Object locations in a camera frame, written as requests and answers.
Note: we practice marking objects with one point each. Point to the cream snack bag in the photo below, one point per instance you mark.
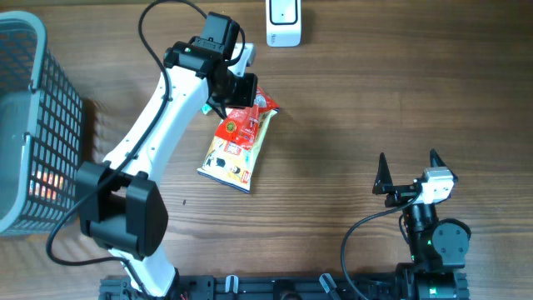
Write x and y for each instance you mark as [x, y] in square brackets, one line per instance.
[233, 165]

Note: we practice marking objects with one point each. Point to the red snack packet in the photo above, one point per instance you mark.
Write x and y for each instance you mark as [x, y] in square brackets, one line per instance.
[242, 126]

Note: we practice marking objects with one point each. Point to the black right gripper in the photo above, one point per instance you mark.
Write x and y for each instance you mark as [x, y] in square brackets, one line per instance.
[384, 184]

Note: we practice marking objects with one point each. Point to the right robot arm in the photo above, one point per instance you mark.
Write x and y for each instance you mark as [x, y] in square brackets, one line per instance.
[438, 247]

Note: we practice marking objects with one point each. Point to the white barcode scanner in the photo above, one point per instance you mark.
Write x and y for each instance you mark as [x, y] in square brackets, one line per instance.
[283, 23]

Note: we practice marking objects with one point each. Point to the teal tissue pack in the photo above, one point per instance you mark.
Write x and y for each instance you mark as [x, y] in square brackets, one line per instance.
[206, 109]

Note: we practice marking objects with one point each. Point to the grey plastic shopping basket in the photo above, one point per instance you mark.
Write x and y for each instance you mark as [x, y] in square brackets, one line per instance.
[42, 119]

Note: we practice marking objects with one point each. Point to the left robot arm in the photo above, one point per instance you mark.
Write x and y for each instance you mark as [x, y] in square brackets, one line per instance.
[120, 206]

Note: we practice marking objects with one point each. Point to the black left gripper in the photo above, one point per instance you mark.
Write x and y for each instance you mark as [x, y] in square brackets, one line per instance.
[246, 97]

